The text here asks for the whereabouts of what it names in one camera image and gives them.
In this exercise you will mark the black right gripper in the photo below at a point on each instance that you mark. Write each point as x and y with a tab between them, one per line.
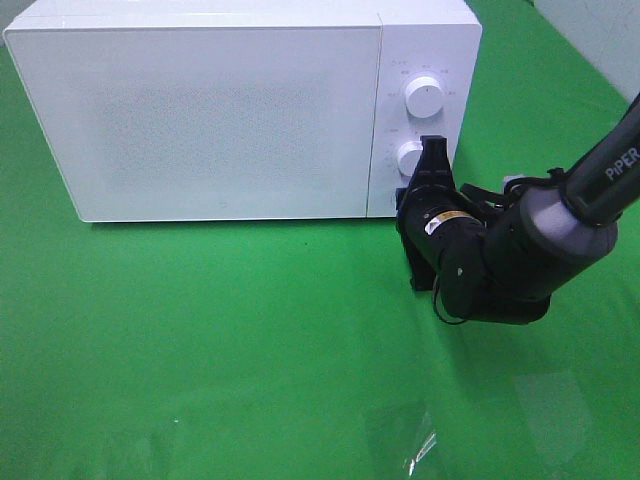
431	214

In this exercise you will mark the white microwave knob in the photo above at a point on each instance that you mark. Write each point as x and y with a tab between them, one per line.
424	96
408	156

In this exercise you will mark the white microwave door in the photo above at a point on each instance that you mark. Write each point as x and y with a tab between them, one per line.
206	124

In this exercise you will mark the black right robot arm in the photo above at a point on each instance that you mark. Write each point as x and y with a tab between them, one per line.
499	256

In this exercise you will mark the white microwave oven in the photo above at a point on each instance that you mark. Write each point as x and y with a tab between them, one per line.
439	38

